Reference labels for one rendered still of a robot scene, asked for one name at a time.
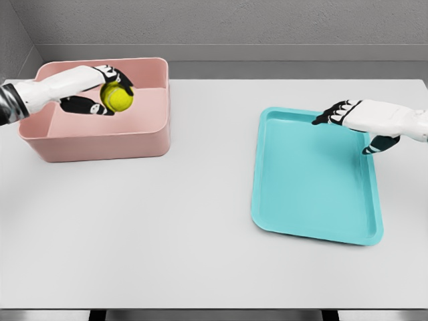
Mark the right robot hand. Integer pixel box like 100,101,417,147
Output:
311,99,415,156

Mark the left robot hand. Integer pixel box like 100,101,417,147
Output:
45,65,135,117

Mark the yellow tennis ball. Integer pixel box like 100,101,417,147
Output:
100,80,134,112

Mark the pink plastic basket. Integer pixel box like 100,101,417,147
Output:
17,57,172,164

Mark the blue plastic tray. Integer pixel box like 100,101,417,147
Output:
250,106,385,247

